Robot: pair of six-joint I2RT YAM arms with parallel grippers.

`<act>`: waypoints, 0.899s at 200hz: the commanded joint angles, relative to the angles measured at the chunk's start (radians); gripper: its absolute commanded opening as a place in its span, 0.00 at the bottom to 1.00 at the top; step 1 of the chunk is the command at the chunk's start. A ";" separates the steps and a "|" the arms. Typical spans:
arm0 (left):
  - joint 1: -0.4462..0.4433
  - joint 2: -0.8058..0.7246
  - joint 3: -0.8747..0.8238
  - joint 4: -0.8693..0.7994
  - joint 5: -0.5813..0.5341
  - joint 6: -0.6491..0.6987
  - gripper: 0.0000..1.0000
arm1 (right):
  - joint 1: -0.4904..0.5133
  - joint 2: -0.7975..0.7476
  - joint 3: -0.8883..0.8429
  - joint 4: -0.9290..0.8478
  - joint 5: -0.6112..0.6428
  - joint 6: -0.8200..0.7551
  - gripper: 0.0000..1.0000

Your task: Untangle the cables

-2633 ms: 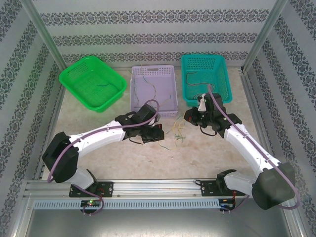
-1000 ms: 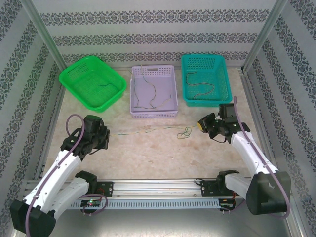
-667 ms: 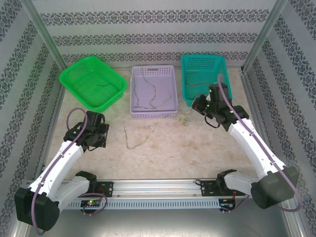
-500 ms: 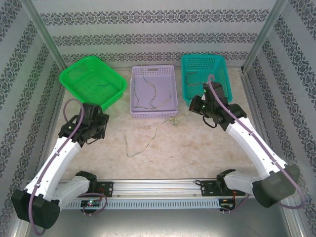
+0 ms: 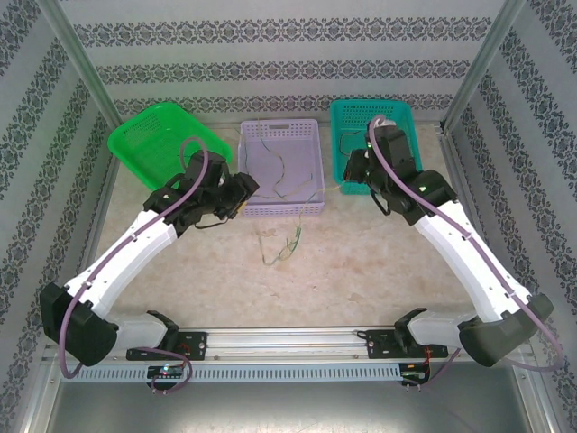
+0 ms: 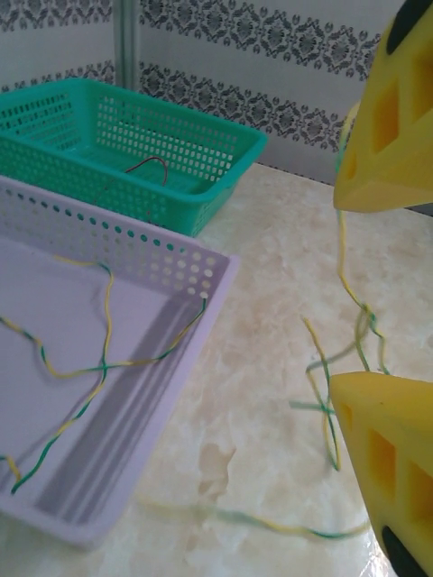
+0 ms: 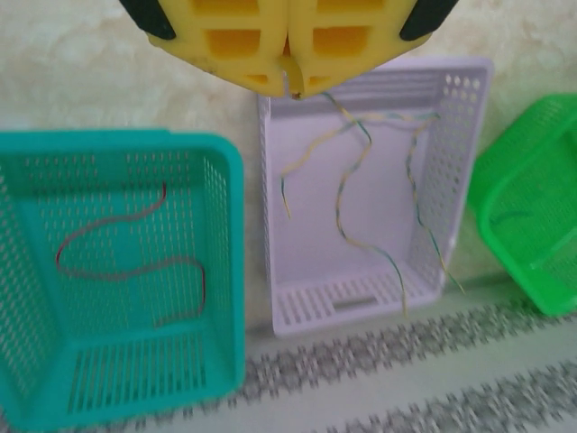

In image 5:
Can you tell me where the bundle of coloured wires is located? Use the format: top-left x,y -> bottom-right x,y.
337,128 -> 367,159

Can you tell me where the aluminium table edge profile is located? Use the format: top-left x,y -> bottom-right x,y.
62,155 -> 121,290
435,124 -> 497,290

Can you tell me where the green plastic basket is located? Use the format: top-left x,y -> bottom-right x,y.
106,101 -> 234,191

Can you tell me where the purple plastic basket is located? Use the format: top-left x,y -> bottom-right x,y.
237,118 -> 326,217

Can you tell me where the teal plastic basket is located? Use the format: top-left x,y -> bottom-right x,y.
330,97 -> 425,196

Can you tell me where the grey metal sheet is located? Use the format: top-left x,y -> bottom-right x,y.
26,381 -> 554,433

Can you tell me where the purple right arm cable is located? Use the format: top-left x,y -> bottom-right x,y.
368,115 -> 564,390

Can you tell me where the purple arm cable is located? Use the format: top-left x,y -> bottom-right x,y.
368,115 -> 564,390
60,136 -> 209,392

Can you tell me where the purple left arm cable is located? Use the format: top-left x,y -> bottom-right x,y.
60,136 -> 209,392

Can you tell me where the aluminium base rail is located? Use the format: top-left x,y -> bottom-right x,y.
42,327 -> 456,362

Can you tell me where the aluminium frame post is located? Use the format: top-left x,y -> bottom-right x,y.
444,0 -> 527,132
35,0 -> 125,130

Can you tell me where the slotted grey cable duct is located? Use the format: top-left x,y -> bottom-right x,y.
60,363 -> 402,382

